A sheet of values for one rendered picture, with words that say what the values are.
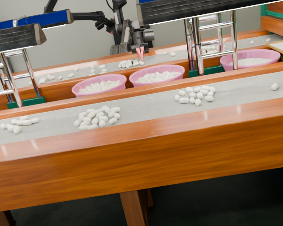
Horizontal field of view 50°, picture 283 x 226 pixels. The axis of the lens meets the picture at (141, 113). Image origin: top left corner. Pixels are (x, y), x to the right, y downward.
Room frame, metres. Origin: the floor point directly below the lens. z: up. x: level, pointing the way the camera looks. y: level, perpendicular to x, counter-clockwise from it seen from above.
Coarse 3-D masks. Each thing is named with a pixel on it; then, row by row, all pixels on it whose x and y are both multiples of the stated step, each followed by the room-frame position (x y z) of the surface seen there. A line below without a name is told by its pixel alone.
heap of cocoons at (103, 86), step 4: (108, 80) 1.52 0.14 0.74; (92, 84) 1.50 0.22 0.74; (96, 84) 1.50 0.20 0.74; (100, 84) 1.50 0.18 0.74; (104, 84) 1.52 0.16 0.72; (108, 84) 1.48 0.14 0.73; (112, 84) 1.44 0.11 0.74; (116, 84) 1.44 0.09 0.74; (88, 88) 1.45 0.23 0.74; (92, 88) 1.44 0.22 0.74; (96, 88) 1.43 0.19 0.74; (100, 88) 1.43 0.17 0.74; (104, 88) 1.40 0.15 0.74; (108, 88) 1.41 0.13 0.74; (124, 88) 1.41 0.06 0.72; (80, 92) 1.40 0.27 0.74; (84, 92) 1.42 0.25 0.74; (88, 92) 1.39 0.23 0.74; (92, 92) 1.37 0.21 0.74; (76, 96) 1.37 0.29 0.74
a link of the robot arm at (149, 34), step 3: (135, 21) 1.91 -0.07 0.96; (135, 24) 1.90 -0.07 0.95; (138, 24) 1.90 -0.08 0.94; (135, 27) 1.88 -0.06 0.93; (138, 27) 1.88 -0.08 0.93; (135, 30) 1.89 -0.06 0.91; (138, 30) 1.89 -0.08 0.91; (141, 30) 1.90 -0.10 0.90; (144, 30) 1.89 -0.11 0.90; (147, 30) 1.89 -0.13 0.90; (150, 30) 1.89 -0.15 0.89; (144, 33) 1.87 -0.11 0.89; (147, 33) 1.86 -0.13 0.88; (150, 33) 1.86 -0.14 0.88; (153, 33) 1.86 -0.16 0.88; (147, 36) 1.86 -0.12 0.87; (150, 36) 1.86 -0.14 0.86; (153, 36) 1.86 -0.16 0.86; (147, 39) 1.86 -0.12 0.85; (150, 39) 1.86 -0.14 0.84; (153, 39) 1.87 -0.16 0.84
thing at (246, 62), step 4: (240, 60) 1.46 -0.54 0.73; (244, 60) 1.45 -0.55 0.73; (248, 60) 1.43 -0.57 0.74; (252, 60) 1.42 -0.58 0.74; (256, 60) 1.40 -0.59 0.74; (260, 60) 1.40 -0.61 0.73; (264, 60) 1.39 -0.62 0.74; (268, 60) 1.40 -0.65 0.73; (228, 64) 1.44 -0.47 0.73; (232, 64) 1.42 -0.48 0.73; (240, 64) 1.40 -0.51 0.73; (244, 64) 1.38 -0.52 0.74; (248, 64) 1.38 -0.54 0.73; (252, 64) 1.35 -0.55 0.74
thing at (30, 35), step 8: (32, 24) 1.13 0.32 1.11; (0, 32) 1.13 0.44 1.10; (8, 32) 1.13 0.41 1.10; (16, 32) 1.12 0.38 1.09; (24, 32) 1.12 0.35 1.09; (32, 32) 1.12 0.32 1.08; (40, 32) 1.13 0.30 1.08; (0, 40) 1.12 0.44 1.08; (8, 40) 1.11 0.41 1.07; (16, 40) 1.11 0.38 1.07; (24, 40) 1.11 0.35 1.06; (32, 40) 1.10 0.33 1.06; (40, 40) 1.11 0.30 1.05; (0, 48) 1.11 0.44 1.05; (8, 48) 1.10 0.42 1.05; (16, 48) 1.10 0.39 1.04
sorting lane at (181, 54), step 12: (264, 36) 1.83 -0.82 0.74; (216, 48) 1.76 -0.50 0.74; (228, 48) 1.71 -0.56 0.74; (240, 48) 1.66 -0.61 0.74; (144, 60) 1.81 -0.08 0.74; (156, 60) 1.75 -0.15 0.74; (168, 60) 1.70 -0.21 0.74; (60, 72) 1.91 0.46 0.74; (72, 72) 1.85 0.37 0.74; (84, 72) 1.79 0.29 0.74; (96, 72) 1.74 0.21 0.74; (0, 84) 1.89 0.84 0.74; (24, 84) 1.78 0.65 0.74
